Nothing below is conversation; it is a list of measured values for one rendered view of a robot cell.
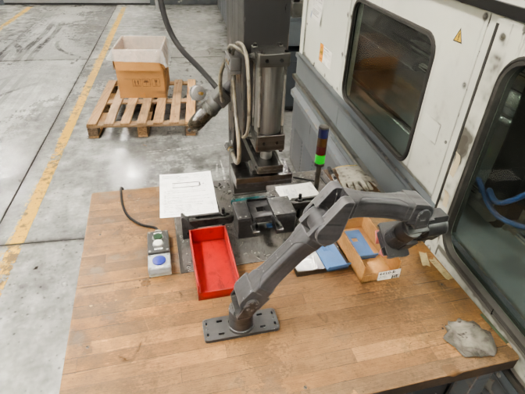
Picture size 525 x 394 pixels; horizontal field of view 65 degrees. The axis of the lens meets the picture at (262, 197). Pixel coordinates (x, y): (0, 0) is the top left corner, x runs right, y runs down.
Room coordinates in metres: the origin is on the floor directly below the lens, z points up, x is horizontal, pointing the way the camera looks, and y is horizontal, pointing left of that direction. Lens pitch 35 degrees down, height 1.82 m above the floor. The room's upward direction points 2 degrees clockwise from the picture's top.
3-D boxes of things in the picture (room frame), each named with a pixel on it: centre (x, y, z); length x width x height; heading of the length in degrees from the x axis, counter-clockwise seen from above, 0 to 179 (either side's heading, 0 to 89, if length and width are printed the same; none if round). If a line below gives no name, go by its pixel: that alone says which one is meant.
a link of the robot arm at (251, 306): (0.71, 0.04, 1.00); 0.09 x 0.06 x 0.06; 17
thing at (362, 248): (1.04, -0.33, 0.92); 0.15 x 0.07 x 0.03; 14
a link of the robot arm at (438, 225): (0.85, -0.42, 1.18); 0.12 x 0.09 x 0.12; 107
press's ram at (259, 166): (1.20, 0.03, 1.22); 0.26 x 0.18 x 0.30; 15
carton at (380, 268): (1.02, -0.34, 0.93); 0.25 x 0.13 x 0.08; 15
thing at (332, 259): (0.98, -0.22, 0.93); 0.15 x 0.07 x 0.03; 18
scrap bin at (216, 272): (0.92, 0.14, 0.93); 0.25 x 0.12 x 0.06; 15
